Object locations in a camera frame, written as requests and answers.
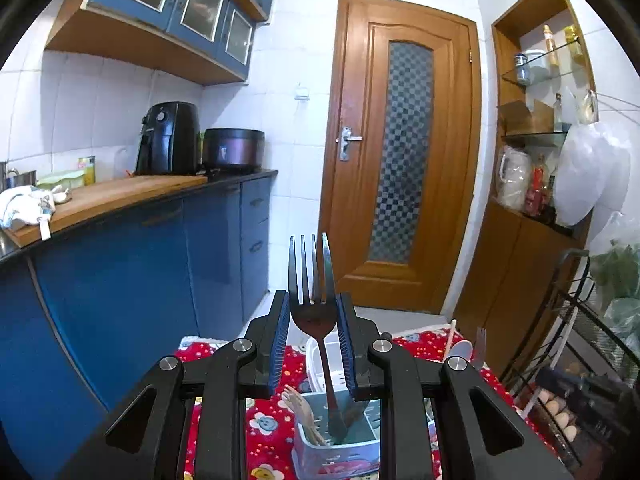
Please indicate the clear glass bottle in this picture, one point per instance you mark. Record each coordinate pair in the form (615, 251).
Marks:
(558, 115)

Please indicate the black air fryer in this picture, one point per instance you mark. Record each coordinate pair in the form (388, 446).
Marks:
(167, 140)

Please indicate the white plastic bag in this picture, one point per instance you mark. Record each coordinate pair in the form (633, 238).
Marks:
(590, 175)

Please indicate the wooden chopstick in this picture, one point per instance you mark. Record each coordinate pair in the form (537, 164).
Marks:
(451, 340)

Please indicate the leafy green vegetables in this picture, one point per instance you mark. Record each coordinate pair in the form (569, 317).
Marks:
(620, 285)

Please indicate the dark bottle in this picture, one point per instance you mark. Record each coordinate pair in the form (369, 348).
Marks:
(552, 200)

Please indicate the white wall switch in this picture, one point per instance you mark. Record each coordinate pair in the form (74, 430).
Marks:
(301, 93)

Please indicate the grey-blue utensil holder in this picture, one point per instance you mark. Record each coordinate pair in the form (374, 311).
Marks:
(310, 455)

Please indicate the wooden cutting board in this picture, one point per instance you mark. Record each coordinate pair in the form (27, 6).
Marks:
(115, 197)

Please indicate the red labelled bottle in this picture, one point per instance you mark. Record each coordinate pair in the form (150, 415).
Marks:
(537, 190)

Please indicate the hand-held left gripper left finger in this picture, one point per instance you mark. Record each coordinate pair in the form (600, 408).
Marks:
(280, 350)

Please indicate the cardboard box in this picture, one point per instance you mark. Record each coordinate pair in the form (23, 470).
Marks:
(525, 117)

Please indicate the white printed cloth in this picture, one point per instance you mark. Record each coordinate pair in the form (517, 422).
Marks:
(22, 207)

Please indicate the white jar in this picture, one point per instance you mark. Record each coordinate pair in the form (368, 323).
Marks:
(536, 60)

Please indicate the green container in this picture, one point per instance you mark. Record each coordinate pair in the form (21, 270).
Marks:
(60, 180)

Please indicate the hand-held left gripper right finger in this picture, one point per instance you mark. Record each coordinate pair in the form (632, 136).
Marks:
(347, 350)

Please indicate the glass shelf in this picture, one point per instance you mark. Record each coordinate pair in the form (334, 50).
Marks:
(560, 72)
(530, 139)

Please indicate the black metal rack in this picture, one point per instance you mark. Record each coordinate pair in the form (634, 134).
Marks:
(575, 320)

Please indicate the yellow oil bottle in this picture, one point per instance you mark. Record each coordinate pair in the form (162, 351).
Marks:
(573, 42)

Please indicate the silver metal fork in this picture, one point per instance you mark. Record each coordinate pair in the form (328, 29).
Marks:
(312, 315)

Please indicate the pile of eggs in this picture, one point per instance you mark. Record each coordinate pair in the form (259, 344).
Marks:
(560, 417)

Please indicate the blue lidded jar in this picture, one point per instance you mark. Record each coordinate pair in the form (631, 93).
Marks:
(522, 70)

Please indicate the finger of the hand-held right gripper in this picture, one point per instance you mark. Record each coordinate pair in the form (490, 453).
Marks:
(557, 380)

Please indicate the orange capped bottle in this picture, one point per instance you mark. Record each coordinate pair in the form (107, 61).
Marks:
(551, 47)

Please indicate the blue base cabinet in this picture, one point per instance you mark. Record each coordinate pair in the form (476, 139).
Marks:
(125, 280)

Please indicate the white wrapped kettle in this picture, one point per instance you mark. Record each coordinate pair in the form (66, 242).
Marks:
(512, 180)

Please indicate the clear plastic bag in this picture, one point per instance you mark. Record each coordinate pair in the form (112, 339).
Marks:
(620, 230)

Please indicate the white plastic basket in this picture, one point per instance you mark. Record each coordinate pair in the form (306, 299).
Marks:
(315, 365)

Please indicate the dark rice cooker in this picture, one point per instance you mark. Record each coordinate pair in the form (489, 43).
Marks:
(232, 149)

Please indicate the yellow can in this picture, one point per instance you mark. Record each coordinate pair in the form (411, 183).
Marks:
(86, 170)

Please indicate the blue glass-door wall cabinet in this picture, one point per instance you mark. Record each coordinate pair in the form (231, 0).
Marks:
(130, 45)

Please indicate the red floral tablecloth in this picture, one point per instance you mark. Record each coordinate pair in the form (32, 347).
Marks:
(265, 425)

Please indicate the white ceramic spoon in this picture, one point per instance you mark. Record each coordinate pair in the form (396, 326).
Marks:
(460, 351)

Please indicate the wooden door with glass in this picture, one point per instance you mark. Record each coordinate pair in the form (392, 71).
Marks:
(450, 160)

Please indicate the green bottle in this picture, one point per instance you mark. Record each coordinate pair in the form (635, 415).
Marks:
(202, 150)

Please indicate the steel pot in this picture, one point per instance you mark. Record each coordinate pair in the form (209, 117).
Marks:
(22, 180)

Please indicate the wooden spoon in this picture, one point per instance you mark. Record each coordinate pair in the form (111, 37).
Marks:
(300, 405)

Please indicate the wooden shelf cabinet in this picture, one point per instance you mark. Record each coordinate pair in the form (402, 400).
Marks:
(510, 270)

